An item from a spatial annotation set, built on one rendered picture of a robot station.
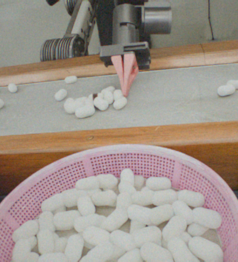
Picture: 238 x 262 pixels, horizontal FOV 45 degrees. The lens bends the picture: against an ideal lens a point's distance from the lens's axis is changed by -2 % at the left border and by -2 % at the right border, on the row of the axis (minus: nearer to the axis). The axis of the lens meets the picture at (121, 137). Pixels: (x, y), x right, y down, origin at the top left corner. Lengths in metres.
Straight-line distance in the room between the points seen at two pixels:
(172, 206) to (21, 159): 0.25
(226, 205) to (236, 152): 0.11
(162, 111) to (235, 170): 0.18
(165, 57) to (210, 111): 0.27
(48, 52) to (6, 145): 0.56
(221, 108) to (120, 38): 0.25
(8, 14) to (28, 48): 0.32
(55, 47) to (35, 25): 1.82
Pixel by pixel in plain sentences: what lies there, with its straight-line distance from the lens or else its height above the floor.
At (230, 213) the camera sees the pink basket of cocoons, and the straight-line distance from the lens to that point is 0.31.
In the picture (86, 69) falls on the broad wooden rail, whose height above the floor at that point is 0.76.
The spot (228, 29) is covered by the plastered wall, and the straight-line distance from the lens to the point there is 2.72.
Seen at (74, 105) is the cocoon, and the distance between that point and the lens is 0.57.
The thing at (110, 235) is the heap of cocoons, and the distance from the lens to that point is 0.32.
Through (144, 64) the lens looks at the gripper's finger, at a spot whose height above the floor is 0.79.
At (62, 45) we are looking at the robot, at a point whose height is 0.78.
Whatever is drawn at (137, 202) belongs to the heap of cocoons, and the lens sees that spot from 0.35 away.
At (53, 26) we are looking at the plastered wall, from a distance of 2.76.
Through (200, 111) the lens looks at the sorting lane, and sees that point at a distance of 0.52.
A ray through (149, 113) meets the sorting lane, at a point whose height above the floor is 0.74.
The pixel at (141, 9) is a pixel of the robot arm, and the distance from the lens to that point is 0.68.
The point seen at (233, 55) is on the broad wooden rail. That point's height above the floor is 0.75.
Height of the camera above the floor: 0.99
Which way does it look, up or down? 32 degrees down
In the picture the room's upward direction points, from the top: 10 degrees counter-clockwise
